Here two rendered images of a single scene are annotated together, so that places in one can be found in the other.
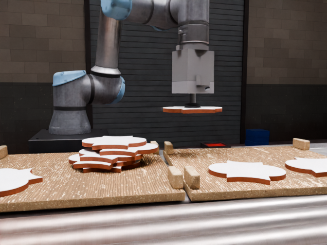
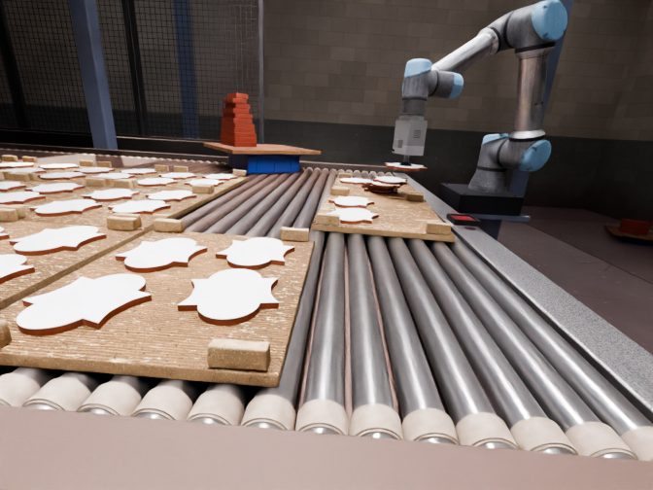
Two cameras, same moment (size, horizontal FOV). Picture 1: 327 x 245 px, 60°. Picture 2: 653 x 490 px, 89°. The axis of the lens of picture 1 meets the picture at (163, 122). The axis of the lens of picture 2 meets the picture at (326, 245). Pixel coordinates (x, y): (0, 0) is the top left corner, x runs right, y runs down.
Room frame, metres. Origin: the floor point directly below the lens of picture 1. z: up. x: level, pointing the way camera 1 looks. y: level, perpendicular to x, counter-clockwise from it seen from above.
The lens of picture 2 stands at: (0.73, -1.21, 1.16)
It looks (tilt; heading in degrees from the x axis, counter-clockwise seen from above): 19 degrees down; 103
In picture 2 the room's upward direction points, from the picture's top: 3 degrees clockwise
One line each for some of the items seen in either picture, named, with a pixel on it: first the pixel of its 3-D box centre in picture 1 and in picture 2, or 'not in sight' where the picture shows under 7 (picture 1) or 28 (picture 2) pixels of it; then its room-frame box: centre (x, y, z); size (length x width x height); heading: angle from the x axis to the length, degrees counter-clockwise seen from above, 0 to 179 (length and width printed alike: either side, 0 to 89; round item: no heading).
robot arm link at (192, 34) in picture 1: (192, 37); (412, 109); (0.71, -0.07, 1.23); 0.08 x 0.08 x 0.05
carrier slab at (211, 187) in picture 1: (259, 165); (378, 213); (0.65, -0.23, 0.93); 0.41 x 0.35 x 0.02; 98
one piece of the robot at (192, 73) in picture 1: (194, 69); (405, 135); (0.70, -0.08, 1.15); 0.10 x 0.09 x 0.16; 34
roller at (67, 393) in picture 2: not in sight; (269, 201); (0.25, -0.12, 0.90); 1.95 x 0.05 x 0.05; 101
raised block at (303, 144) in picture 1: (300, 144); (437, 227); (0.81, -0.40, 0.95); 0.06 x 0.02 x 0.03; 8
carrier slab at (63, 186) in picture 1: (73, 172); (374, 190); (0.60, 0.19, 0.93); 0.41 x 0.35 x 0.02; 100
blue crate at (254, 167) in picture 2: not in sight; (262, 160); (-0.08, 0.55, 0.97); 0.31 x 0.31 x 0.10; 48
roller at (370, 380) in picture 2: not in sight; (352, 207); (0.55, -0.06, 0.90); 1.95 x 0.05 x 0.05; 101
